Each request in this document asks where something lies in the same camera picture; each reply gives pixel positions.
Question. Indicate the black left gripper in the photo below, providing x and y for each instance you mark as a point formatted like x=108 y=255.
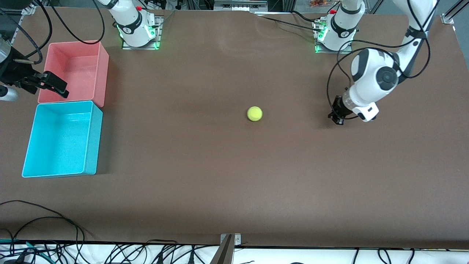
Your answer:
x=339 y=106

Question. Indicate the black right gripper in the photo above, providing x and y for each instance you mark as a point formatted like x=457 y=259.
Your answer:
x=15 y=72

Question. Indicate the yellow tennis ball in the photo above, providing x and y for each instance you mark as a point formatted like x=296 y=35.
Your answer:
x=254 y=113

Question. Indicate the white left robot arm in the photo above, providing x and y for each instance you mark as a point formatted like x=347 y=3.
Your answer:
x=377 y=73

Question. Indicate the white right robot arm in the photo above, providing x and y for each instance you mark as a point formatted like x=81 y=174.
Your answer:
x=132 y=25

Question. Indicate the pink plastic bin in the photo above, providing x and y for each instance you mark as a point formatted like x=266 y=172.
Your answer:
x=75 y=71

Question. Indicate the blue plastic bin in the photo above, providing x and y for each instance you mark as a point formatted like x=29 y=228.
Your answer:
x=60 y=141

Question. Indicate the orange items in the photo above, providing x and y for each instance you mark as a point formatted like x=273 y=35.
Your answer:
x=318 y=3

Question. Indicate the grey metal bar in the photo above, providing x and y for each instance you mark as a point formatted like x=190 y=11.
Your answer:
x=224 y=253

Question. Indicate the black power plug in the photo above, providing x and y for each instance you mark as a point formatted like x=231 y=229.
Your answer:
x=159 y=258
x=191 y=257

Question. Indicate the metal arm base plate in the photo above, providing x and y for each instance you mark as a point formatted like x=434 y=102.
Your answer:
x=322 y=50
x=158 y=33

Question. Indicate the aluminium frame profile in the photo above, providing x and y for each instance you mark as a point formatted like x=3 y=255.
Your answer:
x=27 y=8
x=452 y=13

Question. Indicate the grey metal rail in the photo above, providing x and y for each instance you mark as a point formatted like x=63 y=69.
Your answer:
x=240 y=4

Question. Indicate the metal table bracket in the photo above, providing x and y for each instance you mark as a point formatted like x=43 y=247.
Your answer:
x=237 y=239

